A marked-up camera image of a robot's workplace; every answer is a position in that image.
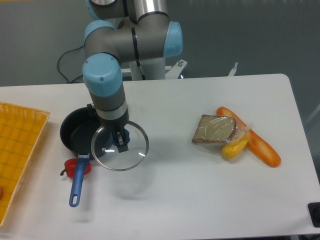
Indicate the yellow woven basket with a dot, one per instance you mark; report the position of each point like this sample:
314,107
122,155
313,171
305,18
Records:
20,131

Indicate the yellow toy corn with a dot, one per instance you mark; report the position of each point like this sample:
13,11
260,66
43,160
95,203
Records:
232,149

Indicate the black device at table edge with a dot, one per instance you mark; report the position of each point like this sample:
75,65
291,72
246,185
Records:
314,211

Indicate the glass lid with blue knob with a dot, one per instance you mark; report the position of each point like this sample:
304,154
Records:
118,152

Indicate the orange toy carrot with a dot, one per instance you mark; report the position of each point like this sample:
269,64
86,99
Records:
258,146

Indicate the red toy bell pepper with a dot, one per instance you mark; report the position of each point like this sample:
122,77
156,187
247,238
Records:
70,168

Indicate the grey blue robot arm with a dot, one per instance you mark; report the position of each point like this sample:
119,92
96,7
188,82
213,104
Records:
123,31

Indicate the wrapped bread slice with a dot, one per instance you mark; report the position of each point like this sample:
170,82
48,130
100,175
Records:
213,129

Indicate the black saucepan blue handle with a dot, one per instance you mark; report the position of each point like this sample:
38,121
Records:
76,133

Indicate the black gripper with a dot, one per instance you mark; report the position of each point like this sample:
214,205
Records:
117,127

